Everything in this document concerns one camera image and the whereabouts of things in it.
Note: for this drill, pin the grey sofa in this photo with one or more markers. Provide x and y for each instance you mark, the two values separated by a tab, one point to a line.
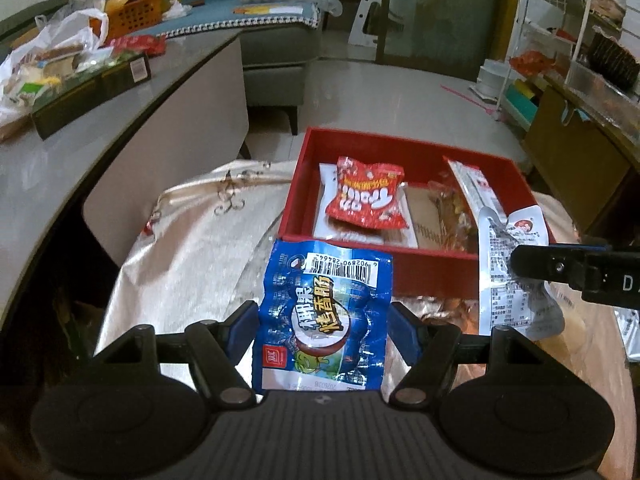
280	45

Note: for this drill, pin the wooden cabinet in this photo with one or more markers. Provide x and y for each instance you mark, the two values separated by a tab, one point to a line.
570	145

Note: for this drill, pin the long red white snack packet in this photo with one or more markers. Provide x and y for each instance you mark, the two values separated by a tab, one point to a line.
470	180

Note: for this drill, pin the dark green long box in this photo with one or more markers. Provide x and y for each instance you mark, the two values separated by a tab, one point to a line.
90	87

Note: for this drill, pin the silver white snack packet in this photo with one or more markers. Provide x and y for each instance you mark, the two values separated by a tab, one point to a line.
500	285

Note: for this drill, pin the clear brown snack packet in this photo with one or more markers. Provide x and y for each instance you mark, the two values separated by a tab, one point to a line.
450	210

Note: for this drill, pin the silver foil packet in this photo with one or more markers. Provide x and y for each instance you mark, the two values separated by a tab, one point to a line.
627	330

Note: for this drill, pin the blue sausage snack packet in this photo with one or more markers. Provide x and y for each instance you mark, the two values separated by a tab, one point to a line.
320	320

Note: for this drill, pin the white bucket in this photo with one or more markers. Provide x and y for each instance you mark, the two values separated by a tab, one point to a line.
492	77

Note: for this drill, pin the red cardboard box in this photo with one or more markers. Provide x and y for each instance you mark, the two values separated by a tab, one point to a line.
430	275

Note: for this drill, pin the white plastic bag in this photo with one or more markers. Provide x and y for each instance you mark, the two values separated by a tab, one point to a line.
45	55

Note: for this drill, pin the dark woven basket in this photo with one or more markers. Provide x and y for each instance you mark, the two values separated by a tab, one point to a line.
612	60

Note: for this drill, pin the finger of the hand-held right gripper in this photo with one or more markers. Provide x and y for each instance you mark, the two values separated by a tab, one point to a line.
550	265

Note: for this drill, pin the yellow paper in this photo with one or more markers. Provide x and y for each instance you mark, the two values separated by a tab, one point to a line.
260	8

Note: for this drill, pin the beige printed tablecloth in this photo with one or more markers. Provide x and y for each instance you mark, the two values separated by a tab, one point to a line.
200	240

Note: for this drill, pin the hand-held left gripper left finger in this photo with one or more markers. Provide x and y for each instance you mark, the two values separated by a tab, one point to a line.
245	327

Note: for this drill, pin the clear bun packet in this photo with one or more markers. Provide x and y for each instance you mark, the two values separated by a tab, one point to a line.
570	310

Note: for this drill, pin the orange plastic basket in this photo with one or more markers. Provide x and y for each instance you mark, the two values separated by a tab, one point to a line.
135	7

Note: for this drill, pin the grey rounded counter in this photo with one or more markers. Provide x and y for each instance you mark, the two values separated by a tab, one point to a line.
75	125

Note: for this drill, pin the red snack packet white print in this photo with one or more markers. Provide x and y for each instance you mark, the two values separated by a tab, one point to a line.
365	195

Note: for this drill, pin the blue blanket lace trim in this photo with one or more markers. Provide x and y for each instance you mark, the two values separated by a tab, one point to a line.
225	12

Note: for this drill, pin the teal box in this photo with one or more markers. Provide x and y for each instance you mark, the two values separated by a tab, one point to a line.
520	105

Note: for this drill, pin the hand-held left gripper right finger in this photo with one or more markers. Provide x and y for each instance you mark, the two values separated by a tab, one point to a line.
402	332

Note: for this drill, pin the orange red packet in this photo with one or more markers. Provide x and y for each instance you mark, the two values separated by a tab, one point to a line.
535	62

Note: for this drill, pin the white triangular frame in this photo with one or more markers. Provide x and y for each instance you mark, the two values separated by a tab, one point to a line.
372	15

